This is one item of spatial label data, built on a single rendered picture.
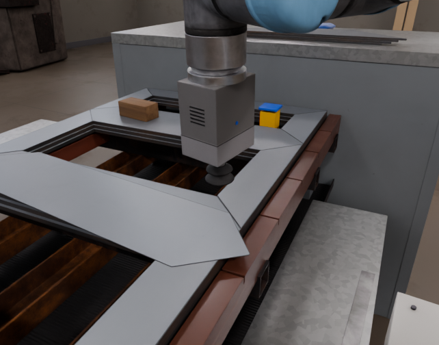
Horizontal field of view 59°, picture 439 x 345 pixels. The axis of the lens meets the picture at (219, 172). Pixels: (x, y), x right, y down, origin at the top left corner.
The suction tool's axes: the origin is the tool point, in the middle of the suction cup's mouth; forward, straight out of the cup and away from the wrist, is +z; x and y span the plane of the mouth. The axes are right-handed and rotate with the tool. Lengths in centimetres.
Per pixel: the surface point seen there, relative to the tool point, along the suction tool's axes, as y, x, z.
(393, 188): -89, 6, 45
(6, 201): 14.1, -45.2, 14.7
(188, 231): -0.2, -7.5, 13.5
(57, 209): 10.2, -32.2, 13.5
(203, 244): 1.1, -3.0, 13.3
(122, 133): -27, -60, 19
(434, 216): -183, 14, 110
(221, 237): -2.2, -1.7, 13.5
